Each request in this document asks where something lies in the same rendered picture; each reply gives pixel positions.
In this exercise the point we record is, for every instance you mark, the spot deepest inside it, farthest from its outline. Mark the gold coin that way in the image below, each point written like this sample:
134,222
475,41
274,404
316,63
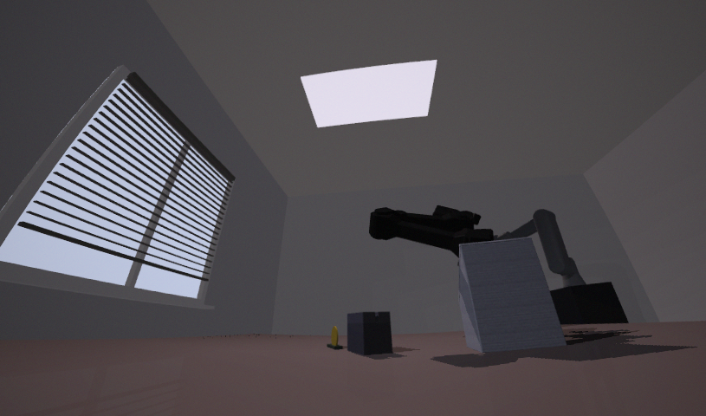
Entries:
335,336

